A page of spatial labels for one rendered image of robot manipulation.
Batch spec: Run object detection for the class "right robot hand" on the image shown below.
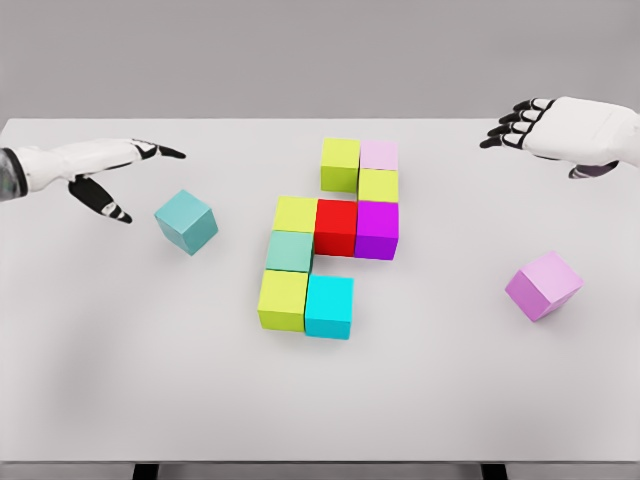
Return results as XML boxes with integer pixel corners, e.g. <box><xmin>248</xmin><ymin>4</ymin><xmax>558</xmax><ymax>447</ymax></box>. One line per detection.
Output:
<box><xmin>479</xmin><ymin>96</ymin><xmax>640</xmax><ymax>180</ymax></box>

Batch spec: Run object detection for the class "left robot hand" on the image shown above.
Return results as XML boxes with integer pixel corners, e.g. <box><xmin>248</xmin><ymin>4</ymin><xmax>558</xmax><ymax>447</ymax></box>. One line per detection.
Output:
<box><xmin>55</xmin><ymin>138</ymin><xmax>188</xmax><ymax>225</ymax></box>

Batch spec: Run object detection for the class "teal cube block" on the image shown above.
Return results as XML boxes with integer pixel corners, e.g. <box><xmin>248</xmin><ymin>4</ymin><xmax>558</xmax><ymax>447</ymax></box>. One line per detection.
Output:
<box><xmin>153</xmin><ymin>189</ymin><xmax>220</xmax><ymax>257</ymax></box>
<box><xmin>264</xmin><ymin>229</ymin><xmax>315</xmax><ymax>274</ymax></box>

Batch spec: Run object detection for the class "pink cube block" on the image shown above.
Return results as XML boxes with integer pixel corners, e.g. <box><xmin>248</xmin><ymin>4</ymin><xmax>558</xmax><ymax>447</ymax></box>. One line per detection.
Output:
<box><xmin>359</xmin><ymin>139</ymin><xmax>400</xmax><ymax>172</ymax></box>
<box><xmin>504</xmin><ymin>250</ymin><xmax>585</xmax><ymax>323</ymax></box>

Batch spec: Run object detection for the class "yellow-green cube block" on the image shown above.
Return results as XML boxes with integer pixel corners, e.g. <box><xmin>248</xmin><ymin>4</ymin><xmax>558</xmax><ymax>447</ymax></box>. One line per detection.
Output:
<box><xmin>319</xmin><ymin>137</ymin><xmax>362</xmax><ymax>194</ymax></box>
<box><xmin>271</xmin><ymin>195</ymin><xmax>320</xmax><ymax>234</ymax></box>
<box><xmin>357</xmin><ymin>168</ymin><xmax>400</xmax><ymax>204</ymax></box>
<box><xmin>256</xmin><ymin>269</ymin><xmax>310</xmax><ymax>333</ymax></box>

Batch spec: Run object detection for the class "purple cube block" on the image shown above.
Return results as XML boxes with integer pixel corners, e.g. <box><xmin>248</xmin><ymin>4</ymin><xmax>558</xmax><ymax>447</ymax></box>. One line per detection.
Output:
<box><xmin>354</xmin><ymin>200</ymin><xmax>400</xmax><ymax>262</ymax></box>

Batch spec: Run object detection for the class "red cube block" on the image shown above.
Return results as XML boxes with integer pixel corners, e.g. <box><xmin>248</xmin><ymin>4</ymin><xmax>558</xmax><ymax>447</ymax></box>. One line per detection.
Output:
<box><xmin>313</xmin><ymin>198</ymin><xmax>360</xmax><ymax>258</ymax></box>

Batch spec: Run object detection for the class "cyan cube block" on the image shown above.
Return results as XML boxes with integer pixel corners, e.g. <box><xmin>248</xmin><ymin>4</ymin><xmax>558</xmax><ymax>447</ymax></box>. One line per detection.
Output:
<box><xmin>303</xmin><ymin>274</ymin><xmax>355</xmax><ymax>341</ymax></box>

